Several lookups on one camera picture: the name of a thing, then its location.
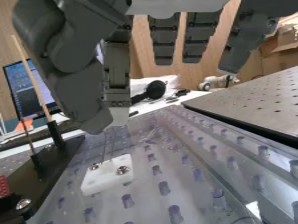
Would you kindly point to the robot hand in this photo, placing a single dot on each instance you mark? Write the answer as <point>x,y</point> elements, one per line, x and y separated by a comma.
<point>75,50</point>

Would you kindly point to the black plate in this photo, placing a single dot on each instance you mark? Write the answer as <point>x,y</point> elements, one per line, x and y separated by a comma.
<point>40,170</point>

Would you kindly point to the thin stick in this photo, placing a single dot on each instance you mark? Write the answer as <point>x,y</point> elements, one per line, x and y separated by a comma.
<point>34,80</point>

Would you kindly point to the computer screen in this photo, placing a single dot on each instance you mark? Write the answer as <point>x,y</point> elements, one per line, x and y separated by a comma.
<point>24,90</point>

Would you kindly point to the small white jointed device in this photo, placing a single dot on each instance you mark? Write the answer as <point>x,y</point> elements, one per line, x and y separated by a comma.
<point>215,81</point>

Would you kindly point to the cardboard box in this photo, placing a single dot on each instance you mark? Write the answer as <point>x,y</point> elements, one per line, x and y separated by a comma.
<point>281,46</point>

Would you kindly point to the white block with two screws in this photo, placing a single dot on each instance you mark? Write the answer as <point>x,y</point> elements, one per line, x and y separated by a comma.
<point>108,175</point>

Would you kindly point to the white desk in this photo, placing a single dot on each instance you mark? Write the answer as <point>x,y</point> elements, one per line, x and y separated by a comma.
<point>151,106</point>

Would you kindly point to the black headphones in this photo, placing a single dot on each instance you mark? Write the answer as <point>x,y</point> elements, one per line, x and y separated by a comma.
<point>155,90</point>

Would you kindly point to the clear box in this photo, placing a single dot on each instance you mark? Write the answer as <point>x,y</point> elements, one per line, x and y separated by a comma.
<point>200,173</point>

